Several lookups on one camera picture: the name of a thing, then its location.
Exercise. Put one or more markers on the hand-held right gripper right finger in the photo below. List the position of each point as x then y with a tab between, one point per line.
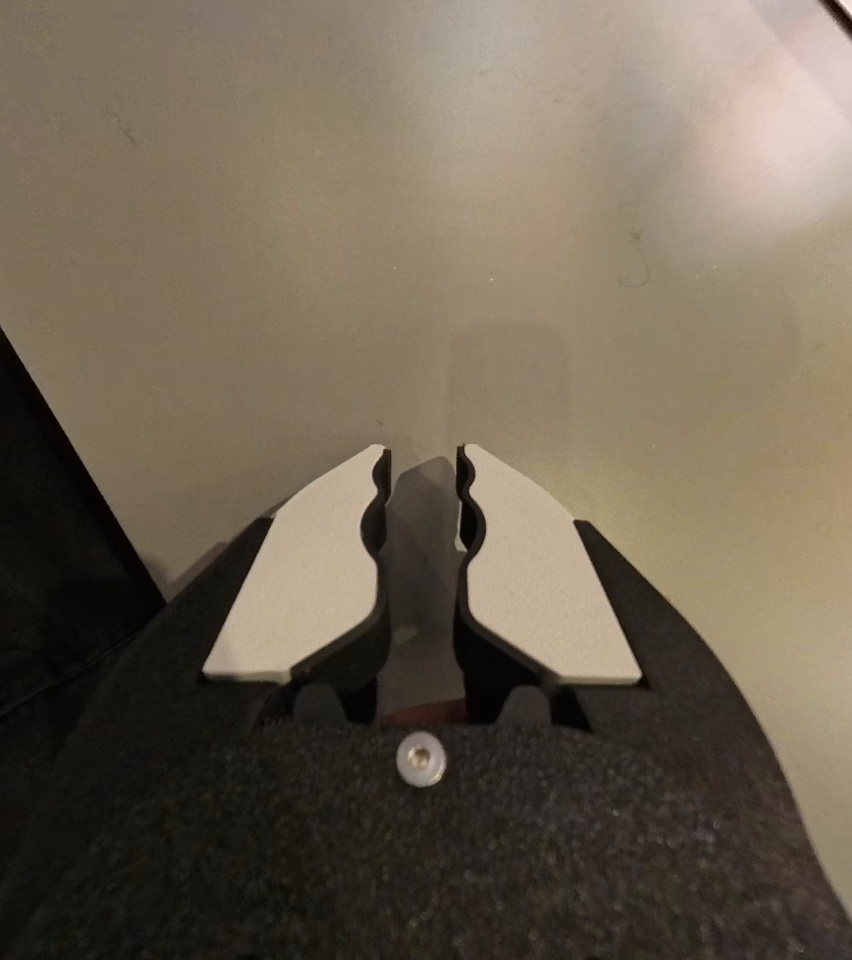
546	592

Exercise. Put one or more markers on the person's dark pants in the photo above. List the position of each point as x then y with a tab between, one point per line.
20	525

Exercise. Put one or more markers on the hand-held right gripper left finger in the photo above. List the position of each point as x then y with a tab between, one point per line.
298	592

